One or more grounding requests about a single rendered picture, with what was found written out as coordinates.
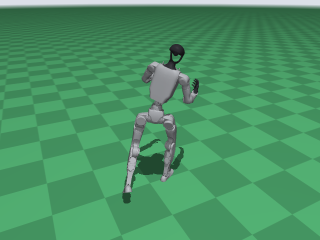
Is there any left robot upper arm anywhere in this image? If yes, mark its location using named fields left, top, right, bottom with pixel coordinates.
left=141, top=61, right=159, bottom=84

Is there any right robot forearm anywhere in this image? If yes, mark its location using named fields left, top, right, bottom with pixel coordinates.
left=190, top=91, right=198, bottom=103

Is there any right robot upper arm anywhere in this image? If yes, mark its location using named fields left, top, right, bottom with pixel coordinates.
left=178, top=73, right=191, bottom=104

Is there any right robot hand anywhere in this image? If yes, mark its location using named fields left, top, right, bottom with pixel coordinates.
left=192, top=78, right=199, bottom=94

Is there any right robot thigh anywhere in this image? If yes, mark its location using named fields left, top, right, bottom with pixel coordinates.
left=162, top=114, right=177, bottom=151

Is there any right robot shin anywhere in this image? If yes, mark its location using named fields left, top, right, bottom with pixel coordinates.
left=163, top=142, right=176, bottom=177

